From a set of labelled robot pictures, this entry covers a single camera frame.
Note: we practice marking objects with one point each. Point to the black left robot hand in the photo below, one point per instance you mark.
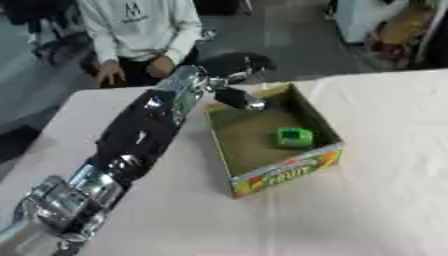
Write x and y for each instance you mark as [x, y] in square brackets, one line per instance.
[233, 65]

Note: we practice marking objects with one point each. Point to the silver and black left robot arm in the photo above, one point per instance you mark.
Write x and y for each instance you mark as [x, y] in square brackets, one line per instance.
[134, 133]

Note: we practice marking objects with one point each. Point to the cardboard box with colourful print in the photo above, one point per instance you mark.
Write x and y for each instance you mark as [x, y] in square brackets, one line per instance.
[256, 133]

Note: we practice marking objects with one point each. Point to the green square toy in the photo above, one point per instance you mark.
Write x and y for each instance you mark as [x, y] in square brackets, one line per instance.
[294, 136]

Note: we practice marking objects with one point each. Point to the person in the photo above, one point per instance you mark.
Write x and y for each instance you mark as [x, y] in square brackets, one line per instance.
[140, 33]

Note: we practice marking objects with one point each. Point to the white cabinet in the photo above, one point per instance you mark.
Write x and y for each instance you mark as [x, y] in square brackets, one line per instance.
[364, 18]

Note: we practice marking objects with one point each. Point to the yellow and red bag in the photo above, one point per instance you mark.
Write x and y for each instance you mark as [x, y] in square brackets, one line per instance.
[399, 33]

